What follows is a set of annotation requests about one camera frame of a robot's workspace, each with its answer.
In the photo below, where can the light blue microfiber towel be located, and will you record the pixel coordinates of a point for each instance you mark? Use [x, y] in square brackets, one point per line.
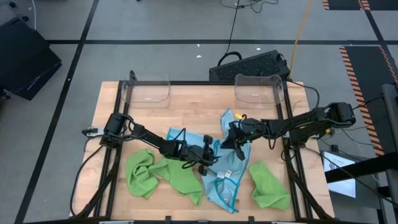
[228, 123]
[192, 137]
[224, 193]

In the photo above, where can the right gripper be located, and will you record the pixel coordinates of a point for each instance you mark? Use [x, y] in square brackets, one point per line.
[248, 130]

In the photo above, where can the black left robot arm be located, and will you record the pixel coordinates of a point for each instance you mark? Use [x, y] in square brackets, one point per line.
[149, 137]

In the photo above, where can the black frame clip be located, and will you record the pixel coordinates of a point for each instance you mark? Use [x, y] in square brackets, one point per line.
[168, 220]
[251, 220]

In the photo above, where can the black hazard-striped floor mat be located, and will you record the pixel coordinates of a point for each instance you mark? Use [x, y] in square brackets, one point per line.
[342, 3]
[367, 77]

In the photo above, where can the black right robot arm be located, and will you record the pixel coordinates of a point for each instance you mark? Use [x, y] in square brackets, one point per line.
[311, 121]

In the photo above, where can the clear plastic bin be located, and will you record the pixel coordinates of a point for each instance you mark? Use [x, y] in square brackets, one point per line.
[146, 90]
[259, 90]

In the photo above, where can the black perforated computer case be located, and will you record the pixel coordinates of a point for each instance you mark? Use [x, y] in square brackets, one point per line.
[248, 67]

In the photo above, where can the grey post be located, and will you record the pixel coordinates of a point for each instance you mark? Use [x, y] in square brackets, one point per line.
[391, 124]

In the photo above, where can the black equipment case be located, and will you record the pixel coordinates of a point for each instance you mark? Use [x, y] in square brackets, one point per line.
[25, 59]

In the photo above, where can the white-screen monitor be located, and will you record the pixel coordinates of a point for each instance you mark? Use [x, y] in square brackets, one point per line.
[342, 186]

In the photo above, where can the silver arm base bracket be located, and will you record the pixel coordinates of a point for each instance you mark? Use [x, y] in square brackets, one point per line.
[91, 132]

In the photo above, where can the black beam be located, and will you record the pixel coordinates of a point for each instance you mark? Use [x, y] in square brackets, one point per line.
[357, 169]

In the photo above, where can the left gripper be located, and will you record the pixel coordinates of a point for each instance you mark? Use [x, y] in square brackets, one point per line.
[196, 154]

